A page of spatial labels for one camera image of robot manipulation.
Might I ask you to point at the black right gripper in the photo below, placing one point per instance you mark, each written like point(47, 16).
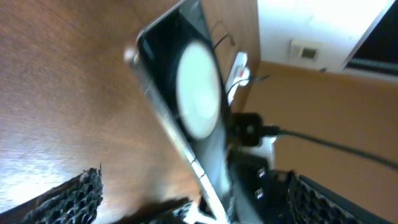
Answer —
point(248, 191)

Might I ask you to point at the white wall outlet plate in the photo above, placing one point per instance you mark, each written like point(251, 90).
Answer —
point(304, 50)

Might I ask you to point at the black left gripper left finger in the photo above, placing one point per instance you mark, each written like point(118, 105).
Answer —
point(74, 201)

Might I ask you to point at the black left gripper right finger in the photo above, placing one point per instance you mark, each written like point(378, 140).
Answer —
point(310, 202)

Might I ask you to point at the white power strip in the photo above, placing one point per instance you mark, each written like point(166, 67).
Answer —
point(230, 86)

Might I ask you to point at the white USB charger plug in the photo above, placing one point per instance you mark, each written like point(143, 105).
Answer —
point(242, 76)

